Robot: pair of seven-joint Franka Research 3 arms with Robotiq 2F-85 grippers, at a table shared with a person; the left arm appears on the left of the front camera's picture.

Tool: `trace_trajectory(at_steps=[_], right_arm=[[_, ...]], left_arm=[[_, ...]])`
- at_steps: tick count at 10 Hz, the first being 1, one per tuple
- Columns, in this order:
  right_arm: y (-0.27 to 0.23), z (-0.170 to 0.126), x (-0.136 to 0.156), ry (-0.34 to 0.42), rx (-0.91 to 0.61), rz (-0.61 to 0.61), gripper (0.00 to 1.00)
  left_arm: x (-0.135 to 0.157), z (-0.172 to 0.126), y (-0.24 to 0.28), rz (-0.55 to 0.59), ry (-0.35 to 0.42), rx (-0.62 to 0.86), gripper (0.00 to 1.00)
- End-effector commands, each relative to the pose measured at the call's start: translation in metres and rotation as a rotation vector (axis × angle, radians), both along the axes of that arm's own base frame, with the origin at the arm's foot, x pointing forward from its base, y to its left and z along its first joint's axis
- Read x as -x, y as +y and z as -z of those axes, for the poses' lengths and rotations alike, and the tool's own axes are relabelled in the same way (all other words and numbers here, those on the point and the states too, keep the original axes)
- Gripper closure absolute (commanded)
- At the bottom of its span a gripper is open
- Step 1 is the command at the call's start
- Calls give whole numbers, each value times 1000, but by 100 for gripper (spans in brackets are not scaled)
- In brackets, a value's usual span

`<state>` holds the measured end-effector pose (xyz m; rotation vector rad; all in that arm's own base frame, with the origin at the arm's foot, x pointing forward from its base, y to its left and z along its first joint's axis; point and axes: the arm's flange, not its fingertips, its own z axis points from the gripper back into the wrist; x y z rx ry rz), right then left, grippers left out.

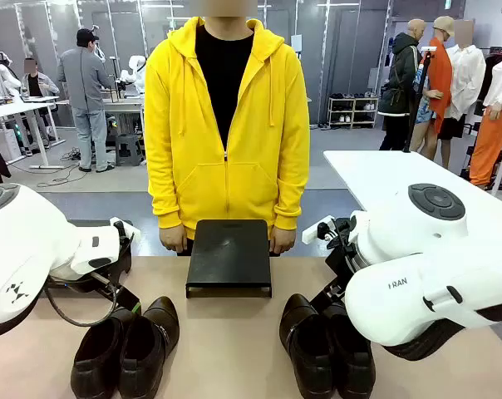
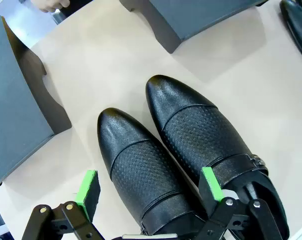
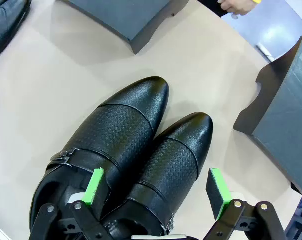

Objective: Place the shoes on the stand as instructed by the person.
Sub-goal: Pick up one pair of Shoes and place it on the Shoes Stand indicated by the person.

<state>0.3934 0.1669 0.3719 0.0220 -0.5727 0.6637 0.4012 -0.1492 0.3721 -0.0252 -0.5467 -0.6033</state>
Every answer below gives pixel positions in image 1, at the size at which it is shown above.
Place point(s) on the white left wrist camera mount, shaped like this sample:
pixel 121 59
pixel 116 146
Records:
pixel 126 228

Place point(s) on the man in grey jacket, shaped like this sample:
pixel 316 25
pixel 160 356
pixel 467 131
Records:
pixel 85 83

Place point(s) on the figure in white shirt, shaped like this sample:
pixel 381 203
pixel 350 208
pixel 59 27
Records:
pixel 467 83

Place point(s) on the person in yellow hoodie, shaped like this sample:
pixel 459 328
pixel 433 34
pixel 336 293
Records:
pixel 230 124

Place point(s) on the yellow sleeved right forearm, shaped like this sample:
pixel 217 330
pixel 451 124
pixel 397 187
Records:
pixel 168 199

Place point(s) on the mannequin in orange top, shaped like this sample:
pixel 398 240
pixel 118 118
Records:
pixel 438 83

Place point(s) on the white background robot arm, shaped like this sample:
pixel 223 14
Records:
pixel 134 72

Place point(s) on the white shoe rack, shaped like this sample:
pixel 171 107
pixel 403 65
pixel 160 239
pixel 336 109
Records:
pixel 352 112

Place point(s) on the mannequin in dark jacket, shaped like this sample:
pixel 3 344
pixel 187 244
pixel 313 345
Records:
pixel 402 83

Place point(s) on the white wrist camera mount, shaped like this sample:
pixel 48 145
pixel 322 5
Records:
pixel 315 232
pixel 126 228

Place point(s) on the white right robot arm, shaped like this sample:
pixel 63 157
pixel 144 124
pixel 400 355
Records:
pixel 400 316

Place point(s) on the person's right hand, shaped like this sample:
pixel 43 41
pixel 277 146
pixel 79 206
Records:
pixel 174 240

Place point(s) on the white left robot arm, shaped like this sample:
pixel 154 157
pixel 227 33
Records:
pixel 22 232

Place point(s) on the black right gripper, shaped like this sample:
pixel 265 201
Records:
pixel 338 270

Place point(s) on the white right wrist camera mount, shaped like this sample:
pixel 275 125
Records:
pixel 315 232

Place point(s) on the white standing desk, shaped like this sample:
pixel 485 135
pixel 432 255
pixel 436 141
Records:
pixel 14 109

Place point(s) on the person's left hand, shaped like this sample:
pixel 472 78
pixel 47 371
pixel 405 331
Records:
pixel 283 241

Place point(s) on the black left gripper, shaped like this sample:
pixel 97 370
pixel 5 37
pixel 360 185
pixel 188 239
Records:
pixel 124 262

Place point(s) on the mannequin with orange trousers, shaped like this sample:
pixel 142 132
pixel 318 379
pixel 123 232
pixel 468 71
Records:
pixel 494 137

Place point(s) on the black shoe stand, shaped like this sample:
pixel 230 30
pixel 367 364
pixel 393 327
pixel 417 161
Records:
pixel 228 253

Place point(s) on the black leather dress shoe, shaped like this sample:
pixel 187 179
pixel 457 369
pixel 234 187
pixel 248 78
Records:
pixel 151 349
pixel 352 357
pixel 97 353
pixel 307 349

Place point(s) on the grey plastic stool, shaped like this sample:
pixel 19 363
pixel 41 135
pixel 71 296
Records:
pixel 128 149

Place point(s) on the yellow sleeved left forearm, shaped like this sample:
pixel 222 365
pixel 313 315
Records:
pixel 290 199

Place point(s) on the seated person in grey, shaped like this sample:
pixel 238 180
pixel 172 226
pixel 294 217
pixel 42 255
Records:
pixel 37 85

